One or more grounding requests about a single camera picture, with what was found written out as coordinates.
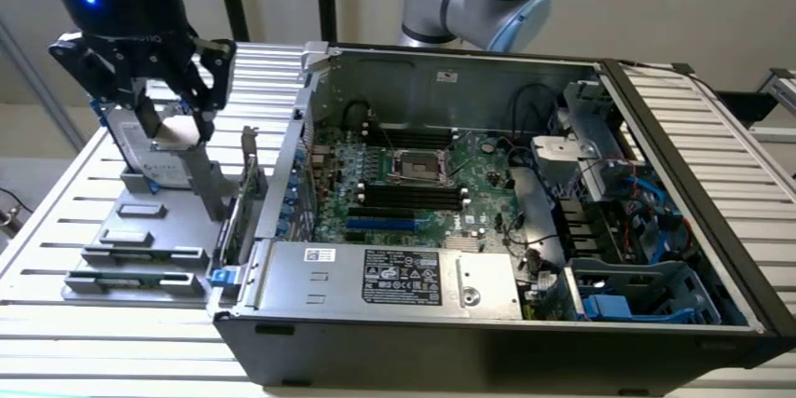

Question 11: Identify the metal CPU socket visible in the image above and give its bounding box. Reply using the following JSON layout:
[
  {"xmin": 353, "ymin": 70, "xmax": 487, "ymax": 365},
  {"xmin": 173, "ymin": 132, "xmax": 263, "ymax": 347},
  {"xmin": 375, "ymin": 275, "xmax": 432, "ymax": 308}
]
[{"xmin": 384, "ymin": 147, "xmax": 453, "ymax": 185}]

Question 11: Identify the black looped wire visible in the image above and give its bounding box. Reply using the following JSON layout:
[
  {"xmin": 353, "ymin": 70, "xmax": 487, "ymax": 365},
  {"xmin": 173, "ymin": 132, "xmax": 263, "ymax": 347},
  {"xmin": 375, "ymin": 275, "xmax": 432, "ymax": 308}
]
[{"xmin": 508, "ymin": 82, "xmax": 563, "ymax": 139}]

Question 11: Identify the silver power supply unit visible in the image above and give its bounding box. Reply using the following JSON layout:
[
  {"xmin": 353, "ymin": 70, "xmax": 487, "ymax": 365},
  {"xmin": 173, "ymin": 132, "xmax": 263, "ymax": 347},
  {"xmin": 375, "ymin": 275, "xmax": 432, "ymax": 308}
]
[{"xmin": 252, "ymin": 240, "xmax": 525, "ymax": 321}]

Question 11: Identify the green RAM stick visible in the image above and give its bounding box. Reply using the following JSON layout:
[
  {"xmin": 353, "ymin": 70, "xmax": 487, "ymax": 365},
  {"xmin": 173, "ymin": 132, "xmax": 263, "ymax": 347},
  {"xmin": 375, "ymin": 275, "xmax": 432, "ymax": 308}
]
[{"xmin": 80, "ymin": 244, "xmax": 211, "ymax": 269}]

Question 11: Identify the blue plastic disk bay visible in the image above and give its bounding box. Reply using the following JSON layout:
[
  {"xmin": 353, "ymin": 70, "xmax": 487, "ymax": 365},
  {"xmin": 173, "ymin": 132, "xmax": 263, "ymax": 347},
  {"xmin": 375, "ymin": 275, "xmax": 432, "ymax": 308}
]
[{"xmin": 563, "ymin": 256, "xmax": 728, "ymax": 325}]

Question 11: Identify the blue case latch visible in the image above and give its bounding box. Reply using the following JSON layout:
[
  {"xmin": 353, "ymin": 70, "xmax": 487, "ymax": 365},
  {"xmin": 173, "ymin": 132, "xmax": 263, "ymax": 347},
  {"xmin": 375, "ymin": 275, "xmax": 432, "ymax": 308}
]
[{"xmin": 209, "ymin": 266, "xmax": 241, "ymax": 288}]

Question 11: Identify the green graphics card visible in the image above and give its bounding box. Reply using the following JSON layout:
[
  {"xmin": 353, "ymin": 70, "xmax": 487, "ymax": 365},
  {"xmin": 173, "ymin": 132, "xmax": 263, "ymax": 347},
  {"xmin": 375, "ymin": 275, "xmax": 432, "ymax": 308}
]
[{"xmin": 215, "ymin": 125, "xmax": 269, "ymax": 265}]

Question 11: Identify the blue wire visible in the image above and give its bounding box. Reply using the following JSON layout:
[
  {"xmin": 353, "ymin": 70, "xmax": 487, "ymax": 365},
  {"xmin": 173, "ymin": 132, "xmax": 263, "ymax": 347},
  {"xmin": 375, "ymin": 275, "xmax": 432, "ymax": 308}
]
[{"xmin": 624, "ymin": 172, "xmax": 693, "ymax": 268}]

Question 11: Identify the black open PC case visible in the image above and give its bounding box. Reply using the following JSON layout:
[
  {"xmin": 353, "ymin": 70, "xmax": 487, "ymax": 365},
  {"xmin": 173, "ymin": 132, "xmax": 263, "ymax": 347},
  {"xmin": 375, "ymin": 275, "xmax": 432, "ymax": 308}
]
[{"xmin": 208, "ymin": 41, "xmax": 796, "ymax": 389}]

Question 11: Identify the blue expansion slot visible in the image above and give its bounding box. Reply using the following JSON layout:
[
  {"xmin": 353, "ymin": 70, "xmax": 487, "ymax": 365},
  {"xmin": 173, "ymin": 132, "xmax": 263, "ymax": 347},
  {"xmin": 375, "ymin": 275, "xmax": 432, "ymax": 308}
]
[{"xmin": 344, "ymin": 217, "xmax": 417, "ymax": 232}]

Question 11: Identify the beige square CPU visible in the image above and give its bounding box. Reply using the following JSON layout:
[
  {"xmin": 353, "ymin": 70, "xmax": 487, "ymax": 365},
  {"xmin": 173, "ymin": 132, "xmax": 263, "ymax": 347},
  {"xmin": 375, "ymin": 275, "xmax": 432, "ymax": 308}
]
[{"xmin": 157, "ymin": 118, "xmax": 204, "ymax": 149}]

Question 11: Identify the black expansion slot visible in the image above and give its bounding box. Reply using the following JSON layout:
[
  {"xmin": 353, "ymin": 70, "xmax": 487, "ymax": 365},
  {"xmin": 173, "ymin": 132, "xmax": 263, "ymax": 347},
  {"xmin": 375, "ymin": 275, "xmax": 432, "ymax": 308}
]
[{"xmin": 344, "ymin": 206, "xmax": 416, "ymax": 220}]

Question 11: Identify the grey metal disk bay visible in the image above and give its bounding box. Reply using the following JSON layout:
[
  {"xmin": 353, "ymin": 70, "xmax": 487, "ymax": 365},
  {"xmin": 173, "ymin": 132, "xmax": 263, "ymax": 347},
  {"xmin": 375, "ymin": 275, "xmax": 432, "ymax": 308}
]
[{"xmin": 559, "ymin": 79, "xmax": 633, "ymax": 197}]

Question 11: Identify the black cable on table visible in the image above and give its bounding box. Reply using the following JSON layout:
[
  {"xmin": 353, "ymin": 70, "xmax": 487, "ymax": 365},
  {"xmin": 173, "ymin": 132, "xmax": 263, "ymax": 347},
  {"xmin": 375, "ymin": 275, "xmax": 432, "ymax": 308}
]
[{"xmin": 620, "ymin": 59, "xmax": 751, "ymax": 127}]

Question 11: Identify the small silver heatsink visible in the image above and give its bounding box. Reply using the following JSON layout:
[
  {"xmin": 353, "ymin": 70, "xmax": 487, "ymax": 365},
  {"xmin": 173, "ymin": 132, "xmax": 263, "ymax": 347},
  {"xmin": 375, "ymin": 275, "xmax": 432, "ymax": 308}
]
[{"xmin": 443, "ymin": 236, "xmax": 485, "ymax": 254}]

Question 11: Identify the thin dark cable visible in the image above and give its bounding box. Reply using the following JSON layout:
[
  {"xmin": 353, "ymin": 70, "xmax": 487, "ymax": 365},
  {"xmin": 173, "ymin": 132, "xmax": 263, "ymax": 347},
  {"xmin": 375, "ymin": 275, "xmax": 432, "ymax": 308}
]
[{"xmin": 0, "ymin": 186, "xmax": 36, "ymax": 241}]

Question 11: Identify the black box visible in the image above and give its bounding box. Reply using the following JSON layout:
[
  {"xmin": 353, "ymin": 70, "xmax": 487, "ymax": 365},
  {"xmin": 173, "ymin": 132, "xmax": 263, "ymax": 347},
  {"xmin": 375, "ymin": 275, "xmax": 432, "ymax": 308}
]
[{"xmin": 713, "ymin": 89, "xmax": 780, "ymax": 129}]

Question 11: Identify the black RAM slot bank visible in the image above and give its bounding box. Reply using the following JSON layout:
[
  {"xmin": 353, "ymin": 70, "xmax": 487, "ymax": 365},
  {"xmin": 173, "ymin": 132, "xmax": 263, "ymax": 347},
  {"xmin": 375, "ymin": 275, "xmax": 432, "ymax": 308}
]
[
  {"xmin": 364, "ymin": 127, "xmax": 460, "ymax": 150},
  {"xmin": 359, "ymin": 180, "xmax": 469, "ymax": 211}
]

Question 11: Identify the aluminium profile frame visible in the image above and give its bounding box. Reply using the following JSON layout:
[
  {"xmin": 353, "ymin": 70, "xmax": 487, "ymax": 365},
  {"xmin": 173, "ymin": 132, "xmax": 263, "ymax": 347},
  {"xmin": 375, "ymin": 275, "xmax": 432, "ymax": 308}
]
[{"xmin": 748, "ymin": 67, "xmax": 796, "ymax": 139}]

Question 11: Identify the green motherboard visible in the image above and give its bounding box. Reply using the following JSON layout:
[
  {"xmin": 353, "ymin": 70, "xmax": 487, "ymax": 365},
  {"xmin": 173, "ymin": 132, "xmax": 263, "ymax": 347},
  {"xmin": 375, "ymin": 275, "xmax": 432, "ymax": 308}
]
[{"xmin": 303, "ymin": 123, "xmax": 531, "ymax": 255}]

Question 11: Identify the short black wire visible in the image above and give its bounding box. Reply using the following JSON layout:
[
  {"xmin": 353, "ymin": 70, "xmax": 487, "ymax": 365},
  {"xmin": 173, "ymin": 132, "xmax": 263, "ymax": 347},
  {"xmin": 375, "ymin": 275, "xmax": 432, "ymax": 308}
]
[{"xmin": 339, "ymin": 99, "xmax": 376, "ymax": 128}]

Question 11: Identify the silver hard disk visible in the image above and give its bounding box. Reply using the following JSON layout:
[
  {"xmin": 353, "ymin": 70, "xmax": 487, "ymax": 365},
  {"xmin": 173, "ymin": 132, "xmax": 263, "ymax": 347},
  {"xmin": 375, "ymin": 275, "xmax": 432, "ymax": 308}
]
[{"xmin": 97, "ymin": 103, "xmax": 207, "ymax": 190}]

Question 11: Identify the grey parts rack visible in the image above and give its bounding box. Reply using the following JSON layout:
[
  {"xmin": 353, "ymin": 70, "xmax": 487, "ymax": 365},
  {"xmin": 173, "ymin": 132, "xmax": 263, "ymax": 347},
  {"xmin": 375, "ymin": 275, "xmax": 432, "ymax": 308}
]
[{"xmin": 59, "ymin": 103, "xmax": 269, "ymax": 302}]

